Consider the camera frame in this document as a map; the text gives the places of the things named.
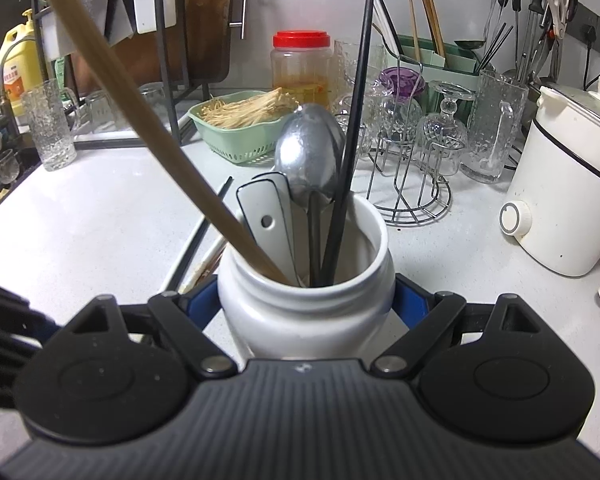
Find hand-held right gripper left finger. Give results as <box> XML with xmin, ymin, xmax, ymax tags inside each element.
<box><xmin>72</xmin><ymin>277</ymin><xmax>238</xmax><ymax>380</ymax></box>

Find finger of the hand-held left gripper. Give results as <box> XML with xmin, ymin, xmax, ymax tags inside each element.
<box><xmin>0</xmin><ymin>275</ymin><xmax>63</xmax><ymax>346</ymax></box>

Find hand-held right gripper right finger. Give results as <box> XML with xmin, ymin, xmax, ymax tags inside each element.
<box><xmin>370</xmin><ymin>272</ymin><xmax>541</xmax><ymax>380</ymax></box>

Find white chopstick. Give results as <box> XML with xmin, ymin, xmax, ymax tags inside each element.
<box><xmin>180</xmin><ymin>237</ymin><xmax>227</xmax><ymax>295</ymax></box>

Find black chopstick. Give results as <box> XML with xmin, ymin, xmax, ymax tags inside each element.
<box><xmin>320</xmin><ymin>0</ymin><xmax>376</xmax><ymax>286</ymax></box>
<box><xmin>167</xmin><ymin>176</ymin><xmax>234</xmax><ymax>286</ymax></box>

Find white ceramic spoon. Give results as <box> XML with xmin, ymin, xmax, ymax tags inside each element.
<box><xmin>236</xmin><ymin>172</ymin><xmax>301</xmax><ymax>283</ymax></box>
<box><xmin>250</xmin><ymin>171</ymin><xmax>295</xmax><ymax>211</ymax></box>

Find white ceramic mug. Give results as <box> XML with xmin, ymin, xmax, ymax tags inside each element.
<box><xmin>217</xmin><ymin>192</ymin><xmax>396</xmax><ymax>358</ymax></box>

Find metal spoon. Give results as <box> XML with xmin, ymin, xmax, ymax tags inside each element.
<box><xmin>274</xmin><ymin>104</ymin><xmax>347</xmax><ymax>286</ymax></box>

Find brown wooden chopstick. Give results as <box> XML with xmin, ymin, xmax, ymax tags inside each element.
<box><xmin>35</xmin><ymin>0</ymin><xmax>293</xmax><ymax>286</ymax></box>

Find black thin standing utensils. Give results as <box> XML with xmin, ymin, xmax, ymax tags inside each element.
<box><xmin>475</xmin><ymin>24</ymin><xmax>515</xmax><ymax>73</ymax></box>

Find row of hanging utensils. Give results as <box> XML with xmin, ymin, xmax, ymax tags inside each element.
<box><xmin>482</xmin><ymin>0</ymin><xmax>578</xmax><ymax>86</ymax></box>

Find green plastic basket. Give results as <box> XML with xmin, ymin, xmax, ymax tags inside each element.
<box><xmin>187</xmin><ymin>90</ymin><xmax>301</xmax><ymax>163</ymax></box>

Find wine glass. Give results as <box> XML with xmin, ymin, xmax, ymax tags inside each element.
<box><xmin>0</xmin><ymin>149</ymin><xmax>18</xmax><ymax>185</ymax></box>

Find white electric cooker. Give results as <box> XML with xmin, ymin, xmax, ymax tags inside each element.
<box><xmin>499</xmin><ymin>76</ymin><xmax>600</xmax><ymax>277</ymax></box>

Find inverted glass goblet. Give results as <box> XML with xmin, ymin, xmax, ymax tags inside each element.
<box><xmin>415</xmin><ymin>82</ymin><xmax>468</xmax><ymax>176</ymax></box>

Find inverted clear glass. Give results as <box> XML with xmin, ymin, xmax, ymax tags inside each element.
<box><xmin>377</xmin><ymin>95</ymin><xmax>423</xmax><ymax>143</ymax></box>

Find textured glass mug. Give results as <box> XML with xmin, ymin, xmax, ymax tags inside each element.
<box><xmin>21</xmin><ymin>79</ymin><xmax>78</xmax><ymax>172</ymax></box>
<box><xmin>332</xmin><ymin>40</ymin><xmax>386</xmax><ymax>111</ymax></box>
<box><xmin>462</xmin><ymin>70</ymin><xmax>528</xmax><ymax>183</ymax></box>

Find enoki mushroom bunch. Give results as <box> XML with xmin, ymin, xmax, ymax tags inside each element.
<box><xmin>200</xmin><ymin>87</ymin><xmax>298</xmax><ymax>128</ymax></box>

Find small clear glass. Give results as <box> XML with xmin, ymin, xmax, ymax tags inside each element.
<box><xmin>86</xmin><ymin>91</ymin><xmax>115</xmax><ymax>133</ymax></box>
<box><xmin>139</xmin><ymin>84</ymin><xmax>170</xmax><ymax>113</ymax></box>

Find black dish rack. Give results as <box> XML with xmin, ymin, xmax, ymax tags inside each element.
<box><xmin>32</xmin><ymin>0</ymin><xmax>233</xmax><ymax>148</ymax></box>

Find purple lid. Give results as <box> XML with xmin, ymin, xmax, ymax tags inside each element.
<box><xmin>380</xmin><ymin>66</ymin><xmax>426</xmax><ymax>101</ymax></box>

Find green utensil holder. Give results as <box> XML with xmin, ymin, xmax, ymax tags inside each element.
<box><xmin>395</xmin><ymin>34</ymin><xmax>486</xmax><ymax>78</ymax></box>

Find plastic jar red lid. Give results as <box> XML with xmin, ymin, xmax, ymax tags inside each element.
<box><xmin>271</xmin><ymin>31</ymin><xmax>332</xmax><ymax>106</ymax></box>

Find cooker lid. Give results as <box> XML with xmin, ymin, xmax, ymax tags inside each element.
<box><xmin>542</xmin><ymin>76</ymin><xmax>600</xmax><ymax>131</ymax></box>

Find yellow detergent jug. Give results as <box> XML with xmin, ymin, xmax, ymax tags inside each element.
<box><xmin>0</xmin><ymin>9</ymin><xmax>43</xmax><ymax>117</ymax></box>

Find wooden cutting board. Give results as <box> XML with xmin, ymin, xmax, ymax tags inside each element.
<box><xmin>72</xmin><ymin>0</ymin><xmax>233</xmax><ymax>93</ymax></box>

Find bunch of standing sticks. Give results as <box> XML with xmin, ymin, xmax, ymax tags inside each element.
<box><xmin>370</xmin><ymin>0</ymin><xmax>448</xmax><ymax>66</ymax></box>

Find white plastic rack cup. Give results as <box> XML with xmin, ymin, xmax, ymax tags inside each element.
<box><xmin>42</xmin><ymin>12</ymin><xmax>78</xmax><ymax>61</ymax></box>
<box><xmin>132</xmin><ymin>0</ymin><xmax>177</xmax><ymax>35</ymax></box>

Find plain steel cleaver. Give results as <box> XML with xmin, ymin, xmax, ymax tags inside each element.
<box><xmin>87</xmin><ymin>0</ymin><xmax>133</xmax><ymax>43</ymax></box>

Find wire glass rack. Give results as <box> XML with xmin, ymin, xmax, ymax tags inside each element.
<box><xmin>365</xmin><ymin>60</ymin><xmax>453</xmax><ymax>226</ymax></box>

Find black power cable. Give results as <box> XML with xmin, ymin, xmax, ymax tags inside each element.
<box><xmin>582</xmin><ymin>35</ymin><xmax>600</xmax><ymax>92</ymax></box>

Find grey wall socket plate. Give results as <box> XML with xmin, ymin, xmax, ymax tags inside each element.
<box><xmin>562</xmin><ymin>2</ymin><xmax>600</xmax><ymax>66</ymax></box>

